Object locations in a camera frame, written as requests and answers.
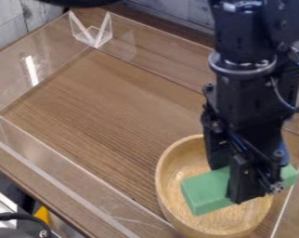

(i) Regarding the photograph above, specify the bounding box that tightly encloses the green rectangular block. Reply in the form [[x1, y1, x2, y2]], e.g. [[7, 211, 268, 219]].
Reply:
[[180, 163, 299, 218]]

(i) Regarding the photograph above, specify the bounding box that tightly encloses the brown wooden bowl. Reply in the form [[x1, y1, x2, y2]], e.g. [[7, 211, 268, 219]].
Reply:
[[154, 134, 272, 238]]

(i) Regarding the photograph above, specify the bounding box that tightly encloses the black cable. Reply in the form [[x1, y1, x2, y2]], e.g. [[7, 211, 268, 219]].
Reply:
[[0, 212, 53, 238]]

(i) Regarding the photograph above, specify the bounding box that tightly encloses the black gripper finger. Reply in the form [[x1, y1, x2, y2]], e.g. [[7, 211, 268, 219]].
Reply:
[[201, 108, 232, 170], [226, 154, 285, 205]]

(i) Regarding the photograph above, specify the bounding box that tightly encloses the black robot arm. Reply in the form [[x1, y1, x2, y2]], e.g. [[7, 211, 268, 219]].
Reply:
[[201, 0, 299, 204]]

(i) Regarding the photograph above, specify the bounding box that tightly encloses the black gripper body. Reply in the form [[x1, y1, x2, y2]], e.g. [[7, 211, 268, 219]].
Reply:
[[202, 52, 299, 169]]

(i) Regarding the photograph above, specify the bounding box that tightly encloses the yellow and black device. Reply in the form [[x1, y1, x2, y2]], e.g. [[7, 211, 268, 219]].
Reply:
[[26, 205, 61, 238]]

